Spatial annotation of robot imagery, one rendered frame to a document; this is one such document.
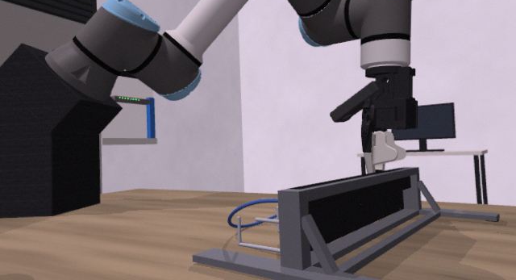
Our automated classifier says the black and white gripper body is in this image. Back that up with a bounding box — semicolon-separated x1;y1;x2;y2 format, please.
362;65;418;132

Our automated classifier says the blue network cable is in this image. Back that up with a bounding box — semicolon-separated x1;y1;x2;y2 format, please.
227;199;278;228

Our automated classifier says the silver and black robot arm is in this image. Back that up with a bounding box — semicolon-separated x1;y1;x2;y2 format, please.
45;0;411;123

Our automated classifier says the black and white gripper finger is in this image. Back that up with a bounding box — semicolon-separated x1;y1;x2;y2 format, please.
361;111;397;173
375;128;406;172

